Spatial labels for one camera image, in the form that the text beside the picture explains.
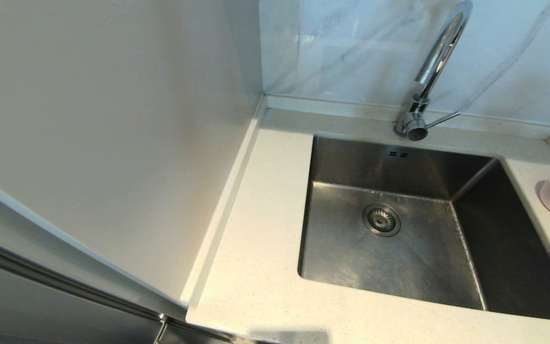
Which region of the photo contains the round metal drain strainer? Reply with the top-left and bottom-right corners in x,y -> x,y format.
362,204 -> 402,237

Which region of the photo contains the grey steel appliance front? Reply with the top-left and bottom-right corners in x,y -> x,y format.
0,232 -> 237,344

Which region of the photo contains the stainless steel sink basin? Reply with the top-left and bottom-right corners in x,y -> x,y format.
297,135 -> 550,322

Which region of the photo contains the white cabinet side panel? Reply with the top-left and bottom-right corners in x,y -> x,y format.
0,0 -> 267,322

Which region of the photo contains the chrome gooseneck faucet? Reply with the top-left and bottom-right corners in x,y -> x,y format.
394,0 -> 474,141

